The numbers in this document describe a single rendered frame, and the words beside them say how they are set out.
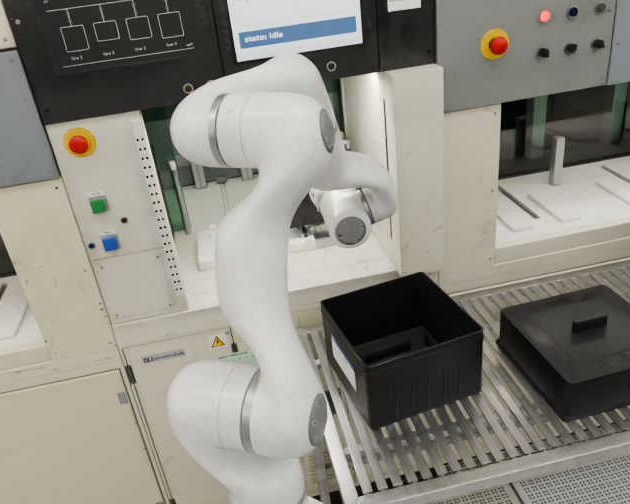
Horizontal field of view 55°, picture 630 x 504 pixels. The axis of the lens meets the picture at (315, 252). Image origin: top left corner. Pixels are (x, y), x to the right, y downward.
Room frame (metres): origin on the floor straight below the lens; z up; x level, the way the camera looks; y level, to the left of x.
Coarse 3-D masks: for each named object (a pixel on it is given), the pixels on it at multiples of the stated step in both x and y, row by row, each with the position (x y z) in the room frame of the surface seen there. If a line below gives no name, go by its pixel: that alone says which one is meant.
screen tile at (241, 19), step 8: (272, 0) 1.37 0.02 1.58; (280, 0) 1.37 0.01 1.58; (288, 0) 1.37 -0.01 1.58; (240, 8) 1.36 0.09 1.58; (248, 8) 1.36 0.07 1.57; (256, 8) 1.36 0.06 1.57; (264, 8) 1.36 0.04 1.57; (272, 8) 1.37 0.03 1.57; (280, 8) 1.37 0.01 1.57; (288, 8) 1.37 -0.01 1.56; (240, 16) 1.36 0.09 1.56; (248, 16) 1.36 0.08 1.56; (256, 16) 1.36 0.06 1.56; (264, 16) 1.36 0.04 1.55; (272, 16) 1.37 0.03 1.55; (280, 16) 1.37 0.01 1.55; (288, 16) 1.37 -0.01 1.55; (240, 24) 1.36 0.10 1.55; (248, 24) 1.36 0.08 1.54
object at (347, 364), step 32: (384, 288) 1.24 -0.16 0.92; (416, 288) 1.27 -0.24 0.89; (352, 320) 1.22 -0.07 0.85; (384, 320) 1.24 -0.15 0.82; (416, 320) 1.27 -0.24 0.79; (448, 320) 1.15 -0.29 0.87; (352, 352) 1.00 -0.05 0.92; (384, 352) 1.16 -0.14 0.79; (416, 352) 0.97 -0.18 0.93; (448, 352) 0.99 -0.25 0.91; (480, 352) 1.01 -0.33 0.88; (352, 384) 1.02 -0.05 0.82; (384, 384) 0.95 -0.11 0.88; (416, 384) 0.97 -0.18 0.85; (448, 384) 0.99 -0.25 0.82; (480, 384) 1.01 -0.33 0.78; (384, 416) 0.94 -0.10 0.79
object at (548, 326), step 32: (608, 288) 1.20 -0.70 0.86; (512, 320) 1.13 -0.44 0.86; (544, 320) 1.11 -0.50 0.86; (576, 320) 1.06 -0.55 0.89; (608, 320) 1.08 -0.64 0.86; (512, 352) 1.11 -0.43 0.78; (544, 352) 1.00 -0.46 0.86; (576, 352) 0.99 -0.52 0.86; (608, 352) 0.98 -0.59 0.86; (544, 384) 0.97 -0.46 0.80; (576, 384) 0.90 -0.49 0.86; (608, 384) 0.91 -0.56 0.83; (576, 416) 0.90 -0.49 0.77
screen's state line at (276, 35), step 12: (300, 24) 1.37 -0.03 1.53; (312, 24) 1.38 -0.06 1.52; (324, 24) 1.38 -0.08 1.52; (336, 24) 1.38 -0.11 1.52; (348, 24) 1.39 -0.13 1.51; (240, 36) 1.35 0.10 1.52; (252, 36) 1.36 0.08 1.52; (264, 36) 1.36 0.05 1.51; (276, 36) 1.37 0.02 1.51; (288, 36) 1.37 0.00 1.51; (300, 36) 1.37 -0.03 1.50; (312, 36) 1.38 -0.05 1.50; (324, 36) 1.38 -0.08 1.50
